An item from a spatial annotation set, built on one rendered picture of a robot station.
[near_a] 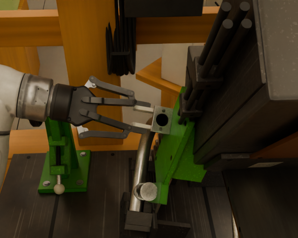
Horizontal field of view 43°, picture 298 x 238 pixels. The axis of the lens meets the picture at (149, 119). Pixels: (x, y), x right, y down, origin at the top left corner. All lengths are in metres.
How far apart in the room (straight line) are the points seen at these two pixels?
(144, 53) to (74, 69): 2.50
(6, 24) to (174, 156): 0.62
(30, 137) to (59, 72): 2.07
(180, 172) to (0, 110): 0.37
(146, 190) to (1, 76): 0.36
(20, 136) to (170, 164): 0.68
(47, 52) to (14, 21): 2.56
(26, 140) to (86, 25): 0.47
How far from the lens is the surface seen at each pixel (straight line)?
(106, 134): 0.77
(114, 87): 0.78
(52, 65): 3.44
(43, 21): 1.10
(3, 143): 0.78
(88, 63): 1.03
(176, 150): 0.72
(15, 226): 1.03
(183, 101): 0.61
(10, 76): 0.76
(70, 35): 1.00
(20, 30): 1.12
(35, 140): 1.27
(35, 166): 1.15
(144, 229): 0.89
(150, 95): 2.95
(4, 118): 0.76
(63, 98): 0.75
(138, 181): 0.90
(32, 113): 0.76
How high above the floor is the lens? 1.69
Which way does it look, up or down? 39 degrees down
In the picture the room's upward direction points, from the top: straight up
